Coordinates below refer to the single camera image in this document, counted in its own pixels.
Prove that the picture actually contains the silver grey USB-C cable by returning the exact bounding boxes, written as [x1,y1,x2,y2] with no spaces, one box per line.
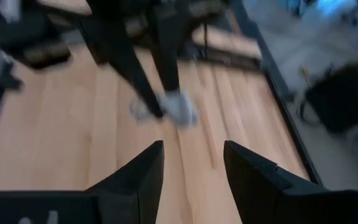
[128,89,200,129]

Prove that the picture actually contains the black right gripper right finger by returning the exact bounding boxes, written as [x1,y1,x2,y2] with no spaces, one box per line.
[223,139,295,224]

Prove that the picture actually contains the black aluminium table frame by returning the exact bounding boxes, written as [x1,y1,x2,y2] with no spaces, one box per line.
[0,0,324,187]

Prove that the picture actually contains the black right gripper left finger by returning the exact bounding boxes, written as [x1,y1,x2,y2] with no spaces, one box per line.
[85,139,165,224]

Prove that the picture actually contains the black box beside table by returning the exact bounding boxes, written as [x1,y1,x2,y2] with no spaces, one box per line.
[300,60,358,134]

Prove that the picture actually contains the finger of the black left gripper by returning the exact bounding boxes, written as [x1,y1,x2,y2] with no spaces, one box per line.
[78,17,165,119]
[149,15,181,93]

